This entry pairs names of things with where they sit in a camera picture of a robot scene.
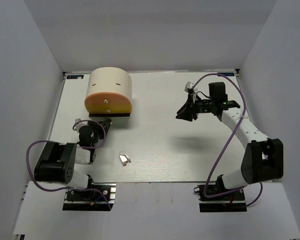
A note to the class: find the blue label sticker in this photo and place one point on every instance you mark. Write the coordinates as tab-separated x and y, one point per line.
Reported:
228	74
75	77

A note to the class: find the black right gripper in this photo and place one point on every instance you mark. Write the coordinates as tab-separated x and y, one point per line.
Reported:
190	107

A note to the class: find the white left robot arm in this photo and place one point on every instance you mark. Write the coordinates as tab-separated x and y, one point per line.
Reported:
55	168

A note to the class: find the blue label sticker left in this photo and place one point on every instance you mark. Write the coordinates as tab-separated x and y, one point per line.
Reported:
75	77

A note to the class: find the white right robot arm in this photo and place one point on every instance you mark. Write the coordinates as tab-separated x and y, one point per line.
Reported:
263	159

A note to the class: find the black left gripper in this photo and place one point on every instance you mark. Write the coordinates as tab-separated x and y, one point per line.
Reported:
103	127

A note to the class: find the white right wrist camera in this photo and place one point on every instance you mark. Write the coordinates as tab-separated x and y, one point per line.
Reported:
191	90

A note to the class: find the pink silver binder clip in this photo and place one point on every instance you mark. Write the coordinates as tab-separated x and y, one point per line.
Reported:
124	158

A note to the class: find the blue label sticker right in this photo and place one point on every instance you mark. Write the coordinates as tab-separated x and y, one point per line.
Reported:
228	74

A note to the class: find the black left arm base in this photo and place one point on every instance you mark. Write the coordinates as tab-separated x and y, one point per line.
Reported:
101	198

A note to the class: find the beige orange round organizer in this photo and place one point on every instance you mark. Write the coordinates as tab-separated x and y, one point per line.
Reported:
109	95

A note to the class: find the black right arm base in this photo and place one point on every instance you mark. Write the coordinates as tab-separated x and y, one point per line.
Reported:
234	202

